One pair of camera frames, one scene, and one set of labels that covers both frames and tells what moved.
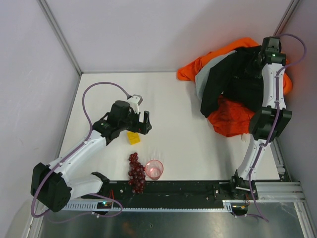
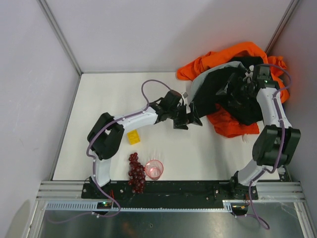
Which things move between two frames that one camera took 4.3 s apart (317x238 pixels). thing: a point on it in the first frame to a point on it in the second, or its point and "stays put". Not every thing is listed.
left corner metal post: x=59 y=32 stays put
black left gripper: x=139 y=123 to x=183 y=116
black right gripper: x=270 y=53 to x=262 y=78
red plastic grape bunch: x=137 y=177 stays put
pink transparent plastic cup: x=154 y=169 stays put
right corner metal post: x=286 y=18 stays put
